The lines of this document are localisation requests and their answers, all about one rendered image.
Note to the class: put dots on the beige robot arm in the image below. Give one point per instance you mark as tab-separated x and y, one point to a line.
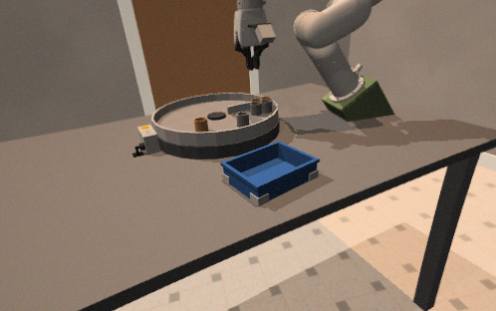
323	30

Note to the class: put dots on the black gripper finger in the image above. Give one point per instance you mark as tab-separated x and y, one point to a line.
257	53
246	51

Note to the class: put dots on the blue crate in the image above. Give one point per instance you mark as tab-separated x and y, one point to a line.
285	168

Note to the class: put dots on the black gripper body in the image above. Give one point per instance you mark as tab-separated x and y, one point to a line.
244	17

